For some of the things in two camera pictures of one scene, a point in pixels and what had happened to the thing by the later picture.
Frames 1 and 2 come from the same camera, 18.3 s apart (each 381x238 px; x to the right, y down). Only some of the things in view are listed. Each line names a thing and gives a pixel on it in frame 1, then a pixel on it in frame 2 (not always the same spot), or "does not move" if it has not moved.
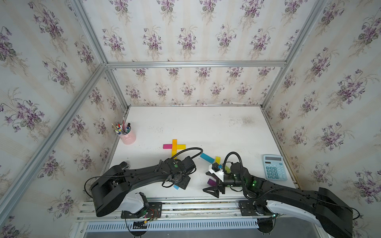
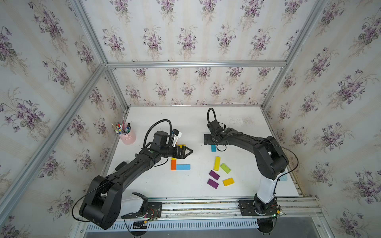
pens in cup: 122,129 does not move
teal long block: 207,157 to 214,148
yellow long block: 218,159 does not move
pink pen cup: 129,138 does not move
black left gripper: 184,185 to 181,152
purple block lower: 212,182 does not move
